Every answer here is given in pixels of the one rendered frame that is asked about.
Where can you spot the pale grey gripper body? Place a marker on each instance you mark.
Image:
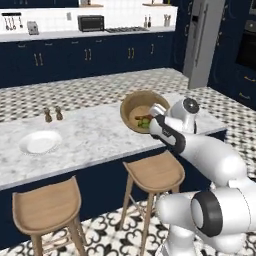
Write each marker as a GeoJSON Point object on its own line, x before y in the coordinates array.
{"type": "Point", "coordinates": [158, 110]}

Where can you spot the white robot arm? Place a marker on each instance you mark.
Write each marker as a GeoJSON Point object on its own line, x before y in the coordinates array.
{"type": "Point", "coordinates": [213, 156]}

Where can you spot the brown chicken drumstick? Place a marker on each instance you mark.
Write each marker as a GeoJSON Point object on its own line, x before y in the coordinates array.
{"type": "Point", "coordinates": [142, 117]}

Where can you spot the green lime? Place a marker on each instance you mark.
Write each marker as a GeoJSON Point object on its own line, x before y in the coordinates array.
{"type": "Point", "coordinates": [144, 123]}

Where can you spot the wooden bowl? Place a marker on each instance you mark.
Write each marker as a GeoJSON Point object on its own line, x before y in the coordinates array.
{"type": "Point", "coordinates": [133, 104]}

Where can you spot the grey fridge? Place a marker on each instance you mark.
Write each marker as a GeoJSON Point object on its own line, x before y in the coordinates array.
{"type": "Point", "coordinates": [205, 40]}

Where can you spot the wooden bar stool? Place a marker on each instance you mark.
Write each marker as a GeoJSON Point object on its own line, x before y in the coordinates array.
{"type": "Point", "coordinates": [155, 171]}
{"type": "Point", "coordinates": [46, 206]}

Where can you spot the black hob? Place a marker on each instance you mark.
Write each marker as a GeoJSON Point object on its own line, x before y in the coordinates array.
{"type": "Point", "coordinates": [126, 29]}

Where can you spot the pot of kitchen tools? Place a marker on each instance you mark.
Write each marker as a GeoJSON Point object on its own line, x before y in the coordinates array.
{"type": "Point", "coordinates": [167, 20]}

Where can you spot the navy kitchen island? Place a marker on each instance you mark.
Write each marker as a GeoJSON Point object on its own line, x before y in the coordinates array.
{"type": "Point", "coordinates": [100, 186]}

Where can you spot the navy tall cupboard unit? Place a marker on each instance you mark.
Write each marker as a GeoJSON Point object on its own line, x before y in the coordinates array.
{"type": "Point", "coordinates": [230, 43]}

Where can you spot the brown pepper shaker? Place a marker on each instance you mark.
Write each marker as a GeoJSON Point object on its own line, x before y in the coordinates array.
{"type": "Point", "coordinates": [48, 115]}
{"type": "Point", "coordinates": [59, 113]}

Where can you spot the navy base cupboard run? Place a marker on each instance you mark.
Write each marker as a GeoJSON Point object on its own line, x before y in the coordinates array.
{"type": "Point", "coordinates": [66, 58]}

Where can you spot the black built-in oven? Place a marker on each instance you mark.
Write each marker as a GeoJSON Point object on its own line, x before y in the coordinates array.
{"type": "Point", "coordinates": [247, 46]}

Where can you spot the black toaster oven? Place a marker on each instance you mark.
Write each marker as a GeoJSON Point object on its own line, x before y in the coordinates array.
{"type": "Point", "coordinates": [90, 23]}

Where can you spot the white plate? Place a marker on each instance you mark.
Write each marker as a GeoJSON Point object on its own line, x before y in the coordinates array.
{"type": "Point", "coordinates": [40, 142]}

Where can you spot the silver toaster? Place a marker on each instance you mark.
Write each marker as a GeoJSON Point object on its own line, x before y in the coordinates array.
{"type": "Point", "coordinates": [32, 28]}

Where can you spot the wooden wall shelf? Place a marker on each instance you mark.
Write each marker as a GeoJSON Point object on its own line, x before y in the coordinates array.
{"type": "Point", "coordinates": [156, 4]}
{"type": "Point", "coordinates": [91, 5]}

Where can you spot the grey wall socket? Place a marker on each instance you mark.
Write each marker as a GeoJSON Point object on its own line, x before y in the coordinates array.
{"type": "Point", "coordinates": [68, 16]}

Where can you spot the navy wall cupboard run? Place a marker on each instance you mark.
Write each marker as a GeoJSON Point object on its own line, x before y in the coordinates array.
{"type": "Point", "coordinates": [36, 3]}

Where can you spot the rail with hanging tools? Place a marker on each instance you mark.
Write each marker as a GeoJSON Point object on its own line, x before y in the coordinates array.
{"type": "Point", "coordinates": [11, 20]}

